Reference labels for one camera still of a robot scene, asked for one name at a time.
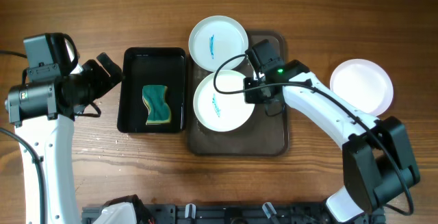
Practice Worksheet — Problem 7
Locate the white plate bottom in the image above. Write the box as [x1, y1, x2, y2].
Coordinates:
[193, 70, 255, 132]

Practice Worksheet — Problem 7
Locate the white plate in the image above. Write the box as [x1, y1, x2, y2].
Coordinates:
[188, 15, 249, 72]
[330, 59, 394, 116]
[193, 70, 255, 132]

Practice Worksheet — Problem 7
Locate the left black cable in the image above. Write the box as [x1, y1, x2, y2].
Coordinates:
[0, 49, 47, 224]

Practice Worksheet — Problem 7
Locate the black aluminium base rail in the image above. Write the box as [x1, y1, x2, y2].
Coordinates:
[81, 201, 387, 224]

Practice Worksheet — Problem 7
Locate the black rectangular tray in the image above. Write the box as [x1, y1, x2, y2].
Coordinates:
[117, 47, 188, 134]

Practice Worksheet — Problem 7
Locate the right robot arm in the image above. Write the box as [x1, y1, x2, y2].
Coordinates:
[244, 58, 420, 223]

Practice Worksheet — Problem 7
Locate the brown plastic serving tray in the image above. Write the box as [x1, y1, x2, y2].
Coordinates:
[186, 29, 291, 157]

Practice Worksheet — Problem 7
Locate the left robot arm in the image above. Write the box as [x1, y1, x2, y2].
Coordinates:
[5, 53, 123, 223]

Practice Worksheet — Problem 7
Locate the green yellow sponge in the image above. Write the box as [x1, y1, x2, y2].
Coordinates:
[142, 85, 172, 125]

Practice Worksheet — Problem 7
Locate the white plate top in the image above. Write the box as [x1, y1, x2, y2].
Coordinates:
[188, 15, 249, 72]

